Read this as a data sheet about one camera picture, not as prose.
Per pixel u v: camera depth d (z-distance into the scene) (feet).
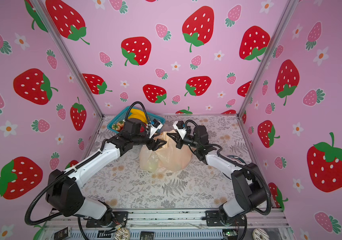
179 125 2.21
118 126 3.35
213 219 2.41
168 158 2.69
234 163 1.63
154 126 2.24
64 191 1.37
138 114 3.65
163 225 2.40
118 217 2.45
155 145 2.33
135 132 2.12
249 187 1.46
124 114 3.67
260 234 2.23
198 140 2.08
